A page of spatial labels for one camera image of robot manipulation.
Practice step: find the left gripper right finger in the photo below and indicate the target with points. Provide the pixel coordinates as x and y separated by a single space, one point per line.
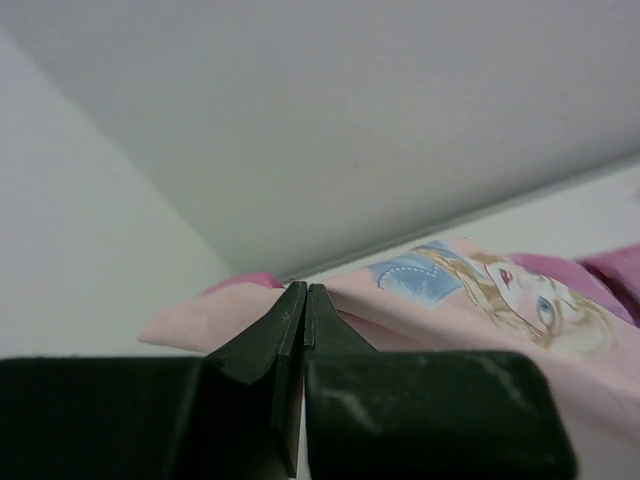
424 415

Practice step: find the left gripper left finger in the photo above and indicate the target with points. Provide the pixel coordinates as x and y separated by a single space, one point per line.
233 414

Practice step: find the pink princess pillowcase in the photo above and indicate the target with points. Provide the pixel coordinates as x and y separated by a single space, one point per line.
452 295

